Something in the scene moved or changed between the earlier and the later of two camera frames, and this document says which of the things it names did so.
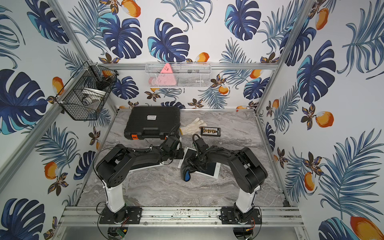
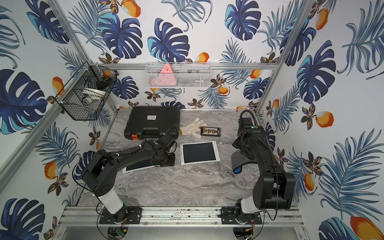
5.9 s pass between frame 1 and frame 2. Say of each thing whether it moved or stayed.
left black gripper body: moved
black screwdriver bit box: stayed
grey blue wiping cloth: moved
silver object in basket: stayed
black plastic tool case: stayed
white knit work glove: stayed
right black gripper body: moved
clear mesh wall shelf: stayed
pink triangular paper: stayed
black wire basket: stayed
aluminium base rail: stayed
